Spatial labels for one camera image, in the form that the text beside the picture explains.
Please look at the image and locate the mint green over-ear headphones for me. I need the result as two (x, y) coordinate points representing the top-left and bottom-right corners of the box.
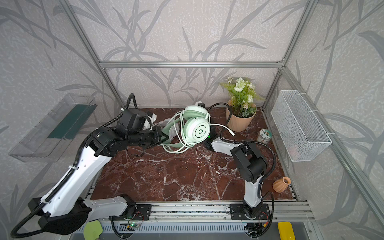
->
(162, 105), (211, 154)

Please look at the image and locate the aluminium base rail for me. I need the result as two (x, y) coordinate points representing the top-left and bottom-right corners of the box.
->
(114, 201), (315, 234)

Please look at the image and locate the small green white tin can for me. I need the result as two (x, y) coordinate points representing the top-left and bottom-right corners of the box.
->
(257, 129), (272, 144)

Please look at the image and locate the light green object front left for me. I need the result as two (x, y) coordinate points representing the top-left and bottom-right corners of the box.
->
(83, 221), (103, 240)

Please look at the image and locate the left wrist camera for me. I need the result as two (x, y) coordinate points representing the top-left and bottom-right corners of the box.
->
(118, 108), (157, 133)

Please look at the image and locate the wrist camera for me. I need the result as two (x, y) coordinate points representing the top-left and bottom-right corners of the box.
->
(195, 101), (206, 108)
(118, 108), (157, 133)

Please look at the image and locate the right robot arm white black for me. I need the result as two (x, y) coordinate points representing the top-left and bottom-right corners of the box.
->
(203, 126), (277, 220)

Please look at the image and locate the yellow object at front edge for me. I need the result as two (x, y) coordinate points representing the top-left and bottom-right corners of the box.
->
(278, 222), (296, 240)

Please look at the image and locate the small terracotta vase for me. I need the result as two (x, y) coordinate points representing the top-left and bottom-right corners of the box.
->
(273, 177), (292, 193)

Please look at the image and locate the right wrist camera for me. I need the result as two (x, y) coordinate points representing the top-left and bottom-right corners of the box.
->
(195, 101), (206, 108)

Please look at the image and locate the white over-ear headphones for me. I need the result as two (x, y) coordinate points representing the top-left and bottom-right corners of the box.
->
(157, 119), (173, 135)

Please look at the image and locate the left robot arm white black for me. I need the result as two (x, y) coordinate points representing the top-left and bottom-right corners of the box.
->
(10, 94), (162, 239)

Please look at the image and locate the potted plant beige pot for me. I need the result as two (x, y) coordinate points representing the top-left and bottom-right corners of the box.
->
(221, 77), (265, 132)

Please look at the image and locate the white wire mesh basket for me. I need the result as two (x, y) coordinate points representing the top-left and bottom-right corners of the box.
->
(271, 90), (332, 162)

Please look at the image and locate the clear plastic wall shelf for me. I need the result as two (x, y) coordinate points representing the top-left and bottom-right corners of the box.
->
(9, 94), (97, 163)

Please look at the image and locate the mint green headphone cable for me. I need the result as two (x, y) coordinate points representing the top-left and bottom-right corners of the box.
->
(172, 110), (236, 149)

